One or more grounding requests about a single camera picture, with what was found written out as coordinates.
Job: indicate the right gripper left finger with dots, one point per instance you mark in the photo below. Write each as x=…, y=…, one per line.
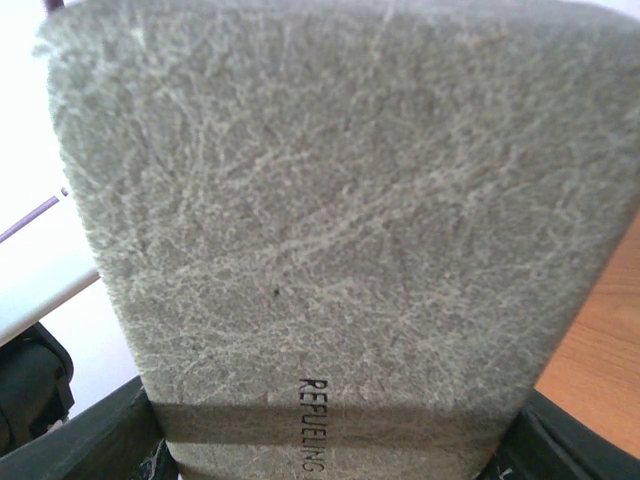
x=117, y=438

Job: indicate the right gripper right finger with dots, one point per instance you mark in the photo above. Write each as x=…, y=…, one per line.
x=544, y=442

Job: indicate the grey leather glasses case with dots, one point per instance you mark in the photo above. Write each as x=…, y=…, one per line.
x=343, y=238

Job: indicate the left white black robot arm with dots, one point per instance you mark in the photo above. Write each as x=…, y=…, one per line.
x=47, y=275

